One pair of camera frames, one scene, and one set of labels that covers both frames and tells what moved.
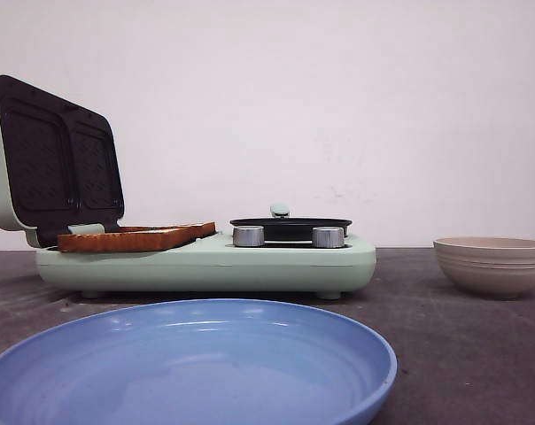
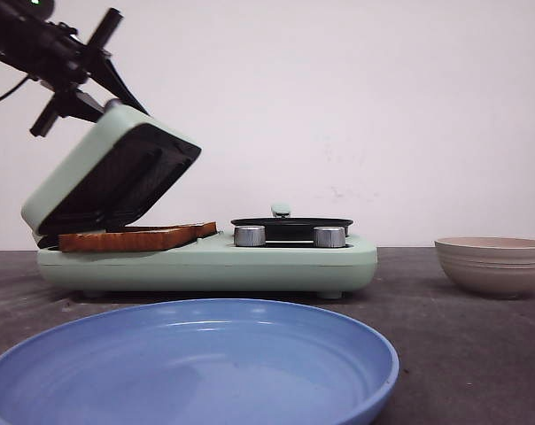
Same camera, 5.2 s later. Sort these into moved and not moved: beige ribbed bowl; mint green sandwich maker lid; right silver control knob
Moved: mint green sandwich maker lid
Not moved: right silver control knob; beige ribbed bowl
